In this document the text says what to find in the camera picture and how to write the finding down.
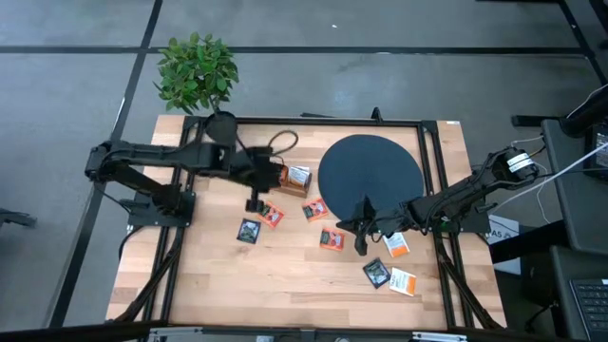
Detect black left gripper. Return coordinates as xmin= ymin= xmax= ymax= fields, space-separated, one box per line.
xmin=232 ymin=144 xmax=284 ymax=214

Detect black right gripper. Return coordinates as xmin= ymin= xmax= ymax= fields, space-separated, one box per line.
xmin=335 ymin=194 xmax=419 ymax=257

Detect white orange Tazo tea bag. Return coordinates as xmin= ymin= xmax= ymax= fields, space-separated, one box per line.
xmin=288 ymin=165 xmax=314 ymax=189
xmin=388 ymin=268 xmax=418 ymax=297
xmin=382 ymin=231 xmax=411 ymax=259

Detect wooden three-compartment tea box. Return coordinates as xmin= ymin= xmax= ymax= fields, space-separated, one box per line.
xmin=274 ymin=163 xmax=314 ymax=200

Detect dark blue blackcurrant tea bag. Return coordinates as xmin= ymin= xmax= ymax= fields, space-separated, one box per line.
xmin=362 ymin=256 xmax=392 ymax=290
xmin=236 ymin=218 xmax=262 ymax=245

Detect dark round mat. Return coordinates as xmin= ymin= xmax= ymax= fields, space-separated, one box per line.
xmin=316 ymin=134 xmax=425 ymax=223

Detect green plant in black pot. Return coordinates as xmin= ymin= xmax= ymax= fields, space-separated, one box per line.
xmin=152 ymin=30 xmax=241 ymax=148

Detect white paper label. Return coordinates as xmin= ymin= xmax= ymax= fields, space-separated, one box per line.
xmin=486 ymin=214 xmax=522 ymax=246

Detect grey desk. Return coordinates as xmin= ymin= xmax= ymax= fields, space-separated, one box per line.
xmin=541 ymin=118 xmax=608 ymax=257

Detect black crossbeam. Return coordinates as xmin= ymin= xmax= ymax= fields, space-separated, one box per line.
xmin=0 ymin=320 xmax=608 ymax=342

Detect black chair base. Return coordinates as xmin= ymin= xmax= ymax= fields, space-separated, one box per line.
xmin=0 ymin=207 xmax=38 ymax=230

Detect black laptop keyboard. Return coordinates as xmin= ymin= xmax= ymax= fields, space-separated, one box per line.
xmin=568 ymin=277 xmax=608 ymax=342

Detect silver bracket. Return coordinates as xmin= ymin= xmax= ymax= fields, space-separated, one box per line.
xmin=411 ymin=331 xmax=469 ymax=342
xmin=147 ymin=326 xmax=204 ymax=342

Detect thick white cable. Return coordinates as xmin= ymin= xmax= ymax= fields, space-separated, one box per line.
xmin=493 ymin=141 xmax=608 ymax=210

